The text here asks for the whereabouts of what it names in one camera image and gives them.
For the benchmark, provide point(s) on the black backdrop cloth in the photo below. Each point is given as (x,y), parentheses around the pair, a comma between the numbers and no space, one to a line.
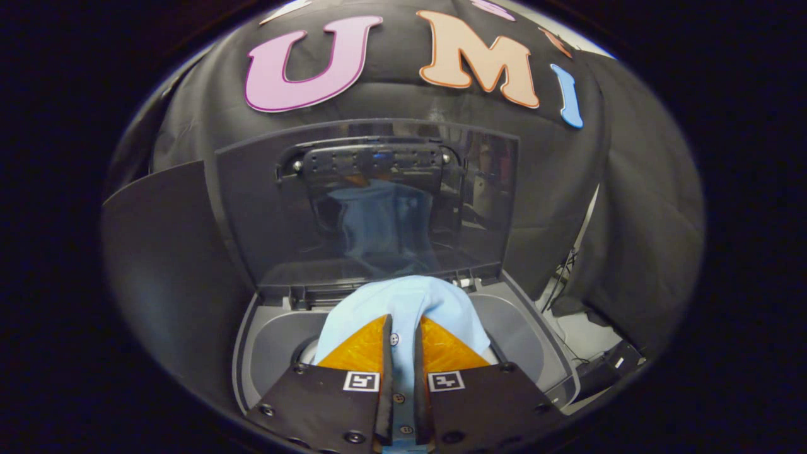
(391,94)

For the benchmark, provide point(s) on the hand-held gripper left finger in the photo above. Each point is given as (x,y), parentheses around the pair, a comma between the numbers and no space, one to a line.
(315,410)

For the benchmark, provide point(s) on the light blue shirt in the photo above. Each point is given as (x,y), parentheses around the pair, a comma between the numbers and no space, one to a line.
(410,302)

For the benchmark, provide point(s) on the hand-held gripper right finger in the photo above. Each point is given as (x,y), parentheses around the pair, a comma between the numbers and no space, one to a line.
(492,410)

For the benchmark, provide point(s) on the black box on floor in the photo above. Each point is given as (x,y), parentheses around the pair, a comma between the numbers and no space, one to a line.
(611,372)

